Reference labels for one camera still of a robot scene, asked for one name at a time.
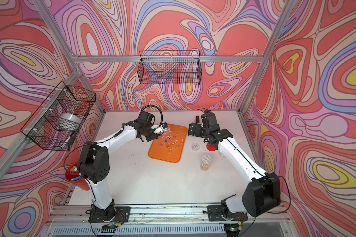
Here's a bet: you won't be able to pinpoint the red jar lid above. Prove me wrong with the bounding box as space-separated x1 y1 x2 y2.
206 143 217 152

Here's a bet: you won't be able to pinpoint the patterned lid candy jar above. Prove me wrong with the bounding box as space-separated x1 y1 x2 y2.
200 154 212 171

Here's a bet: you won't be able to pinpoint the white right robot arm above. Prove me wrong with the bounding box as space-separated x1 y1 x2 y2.
188 110 281 217

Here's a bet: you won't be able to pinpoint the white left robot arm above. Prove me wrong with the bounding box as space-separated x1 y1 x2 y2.
77 109 167 223

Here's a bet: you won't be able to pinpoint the lollipop candies on tray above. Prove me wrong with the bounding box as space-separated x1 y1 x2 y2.
156 133 184 155

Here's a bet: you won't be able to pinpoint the orange tray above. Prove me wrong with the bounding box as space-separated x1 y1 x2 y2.
148 124 187 164

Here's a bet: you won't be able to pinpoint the white bowl in basket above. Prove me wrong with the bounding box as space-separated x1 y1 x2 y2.
57 113 82 131

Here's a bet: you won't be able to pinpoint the red pen cup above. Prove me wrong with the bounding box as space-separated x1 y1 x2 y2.
65 163 90 191

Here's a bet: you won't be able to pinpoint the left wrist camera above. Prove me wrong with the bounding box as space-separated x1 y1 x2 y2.
152 122 168 134

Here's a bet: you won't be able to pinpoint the black wire basket back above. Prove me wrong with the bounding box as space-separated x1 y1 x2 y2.
137 49 202 85

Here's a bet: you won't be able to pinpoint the black wire basket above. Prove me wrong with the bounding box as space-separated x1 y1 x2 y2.
20 82 97 151
137 49 202 85

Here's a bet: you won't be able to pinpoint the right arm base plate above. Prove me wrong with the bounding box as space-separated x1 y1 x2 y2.
203 204 248 223

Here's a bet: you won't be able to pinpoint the black wire basket left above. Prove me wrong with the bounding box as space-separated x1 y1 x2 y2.
20 82 97 151

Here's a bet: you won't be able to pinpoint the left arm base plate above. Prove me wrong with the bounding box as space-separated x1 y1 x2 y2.
89 205 131 224

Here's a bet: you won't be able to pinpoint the aluminium frame corner post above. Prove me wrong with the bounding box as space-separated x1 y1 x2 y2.
238 0 298 115

